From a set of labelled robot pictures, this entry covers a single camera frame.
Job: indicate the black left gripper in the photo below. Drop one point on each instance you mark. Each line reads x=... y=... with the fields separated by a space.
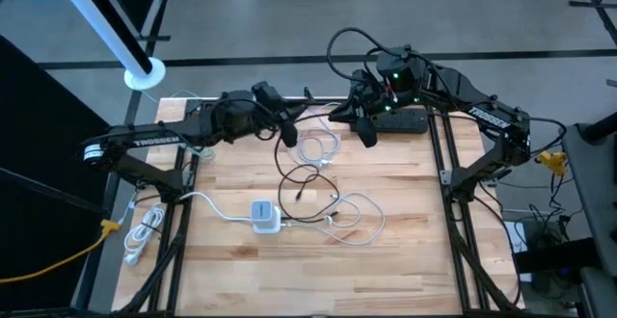
x=272 y=108

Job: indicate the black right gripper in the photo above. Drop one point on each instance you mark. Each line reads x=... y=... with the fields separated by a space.
x=371 y=101

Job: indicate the black power strip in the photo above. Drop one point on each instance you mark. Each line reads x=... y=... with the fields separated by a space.
x=405 y=123

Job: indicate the white power strip tower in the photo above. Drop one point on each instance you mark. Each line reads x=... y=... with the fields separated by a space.
x=262 y=211

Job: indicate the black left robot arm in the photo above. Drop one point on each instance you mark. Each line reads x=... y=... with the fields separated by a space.
x=193 y=132

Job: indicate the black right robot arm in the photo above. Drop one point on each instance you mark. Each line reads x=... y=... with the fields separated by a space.
x=453 y=91

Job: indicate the black clamp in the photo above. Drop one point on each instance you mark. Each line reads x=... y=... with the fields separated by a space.
x=309 y=96

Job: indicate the black curtain stand foot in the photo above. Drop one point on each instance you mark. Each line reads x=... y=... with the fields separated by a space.
x=590 y=4
x=154 y=38

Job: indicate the yellow power plug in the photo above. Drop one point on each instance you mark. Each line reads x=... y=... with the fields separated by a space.
x=554 y=161

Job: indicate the white pole with round base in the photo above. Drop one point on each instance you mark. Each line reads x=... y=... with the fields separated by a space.
x=102 y=29

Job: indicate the white flat box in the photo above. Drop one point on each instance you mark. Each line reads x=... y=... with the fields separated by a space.
x=518 y=243

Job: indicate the black electronics box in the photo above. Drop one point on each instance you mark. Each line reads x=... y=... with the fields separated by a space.
x=554 y=257

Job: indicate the grey side table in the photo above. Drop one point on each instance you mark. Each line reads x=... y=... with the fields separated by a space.
x=590 y=188

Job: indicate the black aluminium table frame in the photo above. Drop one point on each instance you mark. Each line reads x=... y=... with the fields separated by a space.
x=322 y=100

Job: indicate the grey metal bracket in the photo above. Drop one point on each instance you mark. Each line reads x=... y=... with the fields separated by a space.
x=446 y=177

